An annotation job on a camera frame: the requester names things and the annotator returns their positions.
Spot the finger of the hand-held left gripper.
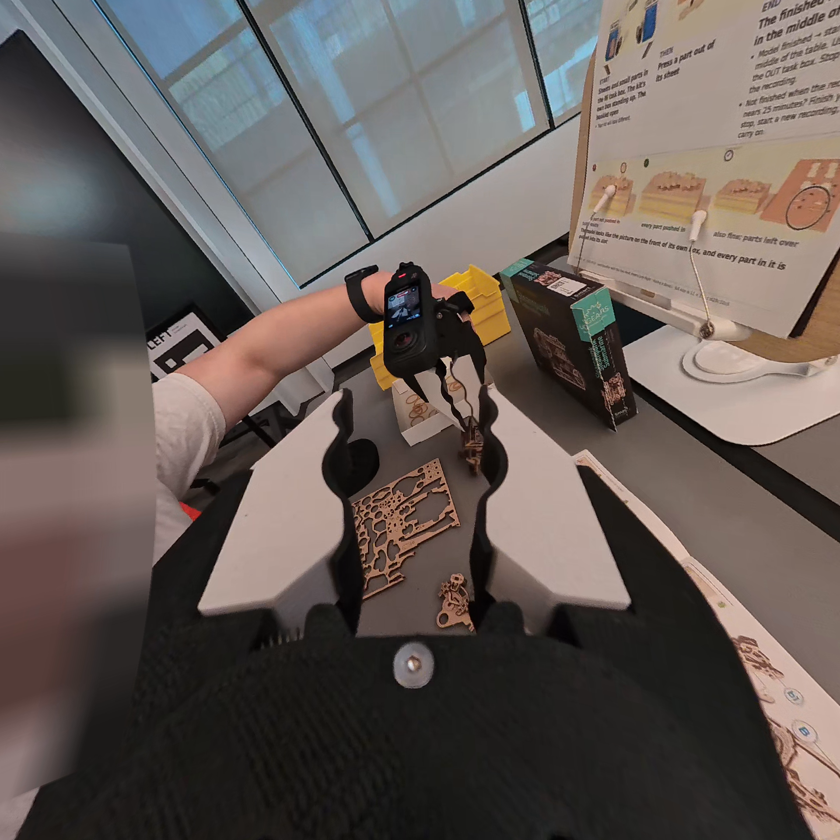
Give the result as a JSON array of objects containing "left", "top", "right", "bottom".
[
  {"left": 410, "top": 367, "right": 470, "bottom": 433},
  {"left": 448, "top": 356, "right": 492, "bottom": 422}
]

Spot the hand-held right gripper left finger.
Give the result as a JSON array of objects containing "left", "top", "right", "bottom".
[{"left": 198, "top": 387, "right": 365, "bottom": 637}]

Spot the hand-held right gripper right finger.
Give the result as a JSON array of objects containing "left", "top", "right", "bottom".
[{"left": 468, "top": 385, "right": 632, "bottom": 636}]

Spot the round wooden gear assembly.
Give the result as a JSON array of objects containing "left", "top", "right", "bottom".
[{"left": 457, "top": 412, "right": 488, "bottom": 478}]

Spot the small wooden model assembly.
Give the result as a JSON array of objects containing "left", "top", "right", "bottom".
[{"left": 436, "top": 572, "right": 476, "bottom": 634}]

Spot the person's left forearm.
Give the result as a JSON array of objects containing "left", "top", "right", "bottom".
[{"left": 172, "top": 272, "right": 388, "bottom": 427}]

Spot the punched wooden parts sheet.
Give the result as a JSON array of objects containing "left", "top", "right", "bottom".
[{"left": 351, "top": 457, "right": 462, "bottom": 601}]

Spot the black model kit box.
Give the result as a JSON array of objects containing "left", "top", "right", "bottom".
[{"left": 500, "top": 258, "right": 637, "bottom": 432}]

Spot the person's left hand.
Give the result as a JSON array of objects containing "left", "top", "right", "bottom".
[{"left": 428, "top": 282, "right": 473, "bottom": 327}]

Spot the white cardboard tray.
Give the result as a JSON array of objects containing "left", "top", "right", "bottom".
[{"left": 392, "top": 357, "right": 490, "bottom": 447}]

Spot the black wristband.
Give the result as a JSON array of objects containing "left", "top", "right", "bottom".
[{"left": 344, "top": 264, "right": 389, "bottom": 324}]

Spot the yellow plastic bin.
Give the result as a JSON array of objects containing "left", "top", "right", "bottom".
[{"left": 369, "top": 264, "right": 511, "bottom": 392}]

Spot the black wrist rest pad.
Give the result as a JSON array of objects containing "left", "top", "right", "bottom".
[{"left": 341, "top": 438, "right": 380, "bottom": 498}]

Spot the person's white shirt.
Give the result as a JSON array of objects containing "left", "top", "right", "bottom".
[{"left": 152, "top": 373, "right": 227, "bottom": 565}]

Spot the black framed sign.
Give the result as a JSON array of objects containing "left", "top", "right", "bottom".
[{"left": 146, "top": 303, "right": 227, "bottom": 382}]

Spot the large window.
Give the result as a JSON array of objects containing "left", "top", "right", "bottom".
[{"left": 52, "top": 0, "right": 605, "bottom": 290}]

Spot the paper instruction booklet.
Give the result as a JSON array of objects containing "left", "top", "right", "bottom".
[{"left": 574, "top": 449, "right": 840, "bottom": 840}]

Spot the printed instruction sheet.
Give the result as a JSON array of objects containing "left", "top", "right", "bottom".
[{"left": 570, "top": 0, "right": 840, "bottom": 339}]

